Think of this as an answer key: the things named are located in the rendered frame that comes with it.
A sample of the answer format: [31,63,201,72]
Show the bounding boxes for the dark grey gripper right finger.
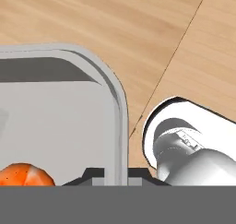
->
[127,168,171,187]

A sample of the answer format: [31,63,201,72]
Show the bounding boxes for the white round object, black rim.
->
[141,95,236,187]

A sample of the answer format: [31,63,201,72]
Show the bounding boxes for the orange shrimp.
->
[0,162,56,187]

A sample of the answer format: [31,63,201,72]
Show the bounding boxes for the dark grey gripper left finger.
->
[62,167,106,187]

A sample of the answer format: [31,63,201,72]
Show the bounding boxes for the grey meat container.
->
[0,42,130,187]

